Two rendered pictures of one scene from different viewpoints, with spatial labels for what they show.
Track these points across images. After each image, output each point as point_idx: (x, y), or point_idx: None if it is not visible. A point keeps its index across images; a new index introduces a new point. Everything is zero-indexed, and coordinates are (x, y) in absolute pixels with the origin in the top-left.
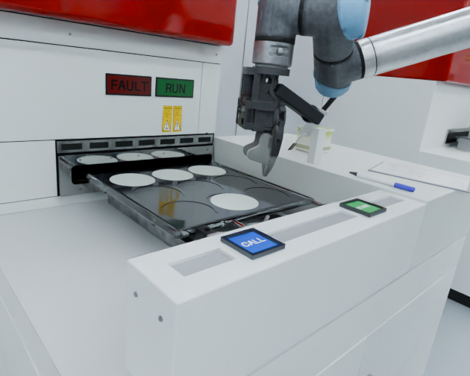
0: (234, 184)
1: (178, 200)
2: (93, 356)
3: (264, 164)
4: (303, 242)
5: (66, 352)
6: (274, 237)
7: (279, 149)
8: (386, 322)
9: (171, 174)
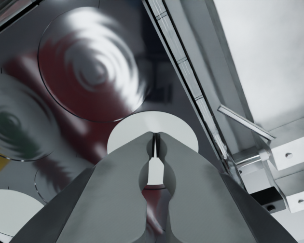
0: (37, 127)
1: (150, 219)
2: None
3: (150, 158)
4: None
5: (299, 235)
6: None
7: (253, 200)
8: None
9: (13, 216)
